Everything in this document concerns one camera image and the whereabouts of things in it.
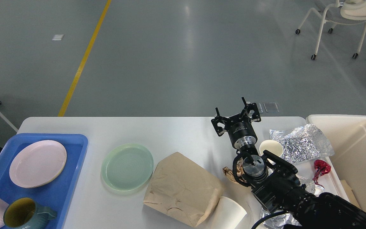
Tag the beige plastic bin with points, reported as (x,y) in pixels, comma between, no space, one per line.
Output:
(347,135)

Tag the white office chair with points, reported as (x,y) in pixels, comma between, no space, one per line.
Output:
(337,12)

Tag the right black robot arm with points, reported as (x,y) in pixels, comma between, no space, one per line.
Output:
(274,183)

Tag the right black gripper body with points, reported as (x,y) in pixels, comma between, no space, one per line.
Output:
(241,133)

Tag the brown paper bag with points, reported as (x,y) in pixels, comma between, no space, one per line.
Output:
(183,190)

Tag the floor socket plate left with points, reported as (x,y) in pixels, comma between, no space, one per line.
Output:
(258,106)

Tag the foil tray container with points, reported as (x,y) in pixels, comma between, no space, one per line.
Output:
(280,221)

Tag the floor socket plate right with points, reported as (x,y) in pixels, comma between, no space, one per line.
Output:
(271,107)

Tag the red foil wrapper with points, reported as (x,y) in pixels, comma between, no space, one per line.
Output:
(321,168)

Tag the pink plate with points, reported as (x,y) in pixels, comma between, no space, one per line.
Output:
(38,164)

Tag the white paper cup upright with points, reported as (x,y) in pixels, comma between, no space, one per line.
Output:
(272,146)

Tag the crumpled aluminium foil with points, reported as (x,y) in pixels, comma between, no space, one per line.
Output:
(302,144)

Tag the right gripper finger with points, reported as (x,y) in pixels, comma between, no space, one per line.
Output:
(220,123)
(250,113)

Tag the floor socket plate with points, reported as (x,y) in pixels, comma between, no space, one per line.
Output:
(258,106)
(271,107)

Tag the green plate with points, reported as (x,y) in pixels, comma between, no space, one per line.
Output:
(127,167)

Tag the teal mug yellow inside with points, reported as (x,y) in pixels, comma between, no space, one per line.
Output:
(26,213)

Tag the white paper cup lying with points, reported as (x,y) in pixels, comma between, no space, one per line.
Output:
(228,214)

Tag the crumpled brown paper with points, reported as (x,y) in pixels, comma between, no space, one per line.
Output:
(230,175)

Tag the cardboard piece in bin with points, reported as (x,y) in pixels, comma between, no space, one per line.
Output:
(349,192)

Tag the blue plastic tray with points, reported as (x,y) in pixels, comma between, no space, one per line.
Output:
(57,194)

